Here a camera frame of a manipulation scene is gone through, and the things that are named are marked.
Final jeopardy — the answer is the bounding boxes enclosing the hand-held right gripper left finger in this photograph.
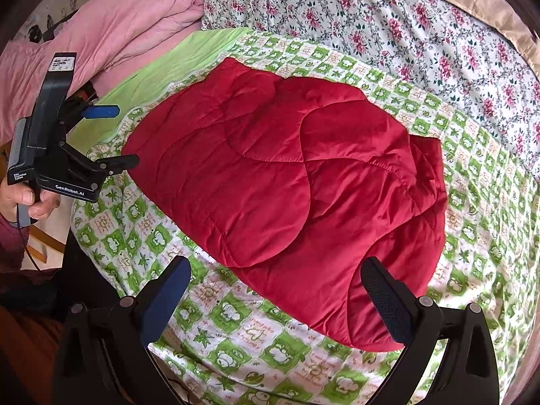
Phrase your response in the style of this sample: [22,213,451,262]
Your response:
[53,255,192,405]

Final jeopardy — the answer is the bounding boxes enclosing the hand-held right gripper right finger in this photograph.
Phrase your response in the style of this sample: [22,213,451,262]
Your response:
[360,256,501,405]

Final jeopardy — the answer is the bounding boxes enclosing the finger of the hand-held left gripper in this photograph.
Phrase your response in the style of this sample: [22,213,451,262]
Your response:
[64,99,121,125]
[59,141,140,178]

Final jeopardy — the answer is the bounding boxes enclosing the red quilted jacket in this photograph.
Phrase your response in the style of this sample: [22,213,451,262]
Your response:
[121,57,449,352]

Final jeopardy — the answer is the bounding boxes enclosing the person's left hand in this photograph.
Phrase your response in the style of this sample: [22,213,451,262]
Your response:
[0,173,60,225]

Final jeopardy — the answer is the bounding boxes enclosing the pink quilt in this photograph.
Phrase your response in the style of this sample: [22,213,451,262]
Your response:
[0,0,207,144]

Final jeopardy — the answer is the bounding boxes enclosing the plain lime green sheet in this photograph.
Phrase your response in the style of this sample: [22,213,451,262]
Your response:
[67,27,254,153]

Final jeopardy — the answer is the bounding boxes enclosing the green checked printed bed sheet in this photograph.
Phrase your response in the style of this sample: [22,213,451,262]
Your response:
[70,29,530,405]

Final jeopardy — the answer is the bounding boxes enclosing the wooden stool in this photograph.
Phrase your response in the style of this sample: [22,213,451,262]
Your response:
[23,219,68,268]

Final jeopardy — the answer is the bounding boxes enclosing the person's orange trousers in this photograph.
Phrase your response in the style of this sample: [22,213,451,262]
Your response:
[0,304,66,405]

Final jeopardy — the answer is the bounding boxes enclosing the floral bed sheet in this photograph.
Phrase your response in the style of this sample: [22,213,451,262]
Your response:
[199,0,540,173]

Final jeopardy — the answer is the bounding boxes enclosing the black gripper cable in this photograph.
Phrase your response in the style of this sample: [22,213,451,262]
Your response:
[15,205,45,273]

